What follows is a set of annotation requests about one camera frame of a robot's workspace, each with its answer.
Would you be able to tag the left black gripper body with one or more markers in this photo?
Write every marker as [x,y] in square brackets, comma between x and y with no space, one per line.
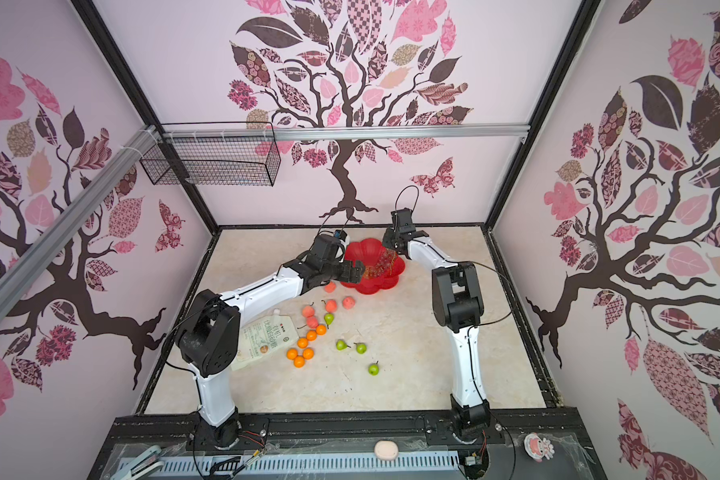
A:
[342,271]

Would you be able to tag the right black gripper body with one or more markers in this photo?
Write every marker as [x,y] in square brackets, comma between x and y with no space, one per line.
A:
[392,238]

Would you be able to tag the red flower-shaped fruit bowl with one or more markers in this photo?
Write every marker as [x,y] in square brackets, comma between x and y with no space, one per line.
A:
[369,250]

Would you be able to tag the purple fake grape bunch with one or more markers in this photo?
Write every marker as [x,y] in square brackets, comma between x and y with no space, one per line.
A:
[382,267]

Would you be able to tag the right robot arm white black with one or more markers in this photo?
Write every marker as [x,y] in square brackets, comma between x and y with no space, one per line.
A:
[457,305]

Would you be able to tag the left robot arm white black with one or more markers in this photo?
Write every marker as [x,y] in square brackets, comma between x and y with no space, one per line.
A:
[208,339]

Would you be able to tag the fake peach right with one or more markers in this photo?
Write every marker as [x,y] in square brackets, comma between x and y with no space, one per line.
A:
[348,303]

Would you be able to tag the fake peach middle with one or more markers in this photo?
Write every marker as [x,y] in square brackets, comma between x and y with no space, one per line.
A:
[331,306]

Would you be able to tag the white printed snack pouch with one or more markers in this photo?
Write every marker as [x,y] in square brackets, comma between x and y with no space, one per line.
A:
[263,338]

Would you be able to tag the round pink cartoon sticker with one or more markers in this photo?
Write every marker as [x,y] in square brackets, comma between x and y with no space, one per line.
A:
[538,448]

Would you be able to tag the white stapler tool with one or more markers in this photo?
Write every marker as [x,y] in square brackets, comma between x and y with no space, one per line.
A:
[141,466]

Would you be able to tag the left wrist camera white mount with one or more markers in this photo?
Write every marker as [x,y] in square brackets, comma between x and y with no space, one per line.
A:
[342,236]

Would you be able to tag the aluminium rail back wall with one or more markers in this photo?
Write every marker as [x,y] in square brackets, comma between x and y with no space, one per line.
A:
[348,132]

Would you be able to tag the aluminium rail wall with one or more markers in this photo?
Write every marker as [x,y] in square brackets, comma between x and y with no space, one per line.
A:
[41,253]
[348,132]

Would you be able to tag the black wire mesh basket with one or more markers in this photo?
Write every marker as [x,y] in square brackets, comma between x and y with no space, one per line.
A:
[239,153]

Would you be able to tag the white vented cable duct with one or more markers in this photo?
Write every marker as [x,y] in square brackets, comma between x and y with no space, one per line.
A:
[407,465]

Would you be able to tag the aluminium rail left wall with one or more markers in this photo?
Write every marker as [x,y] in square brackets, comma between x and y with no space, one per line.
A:
[41,253]

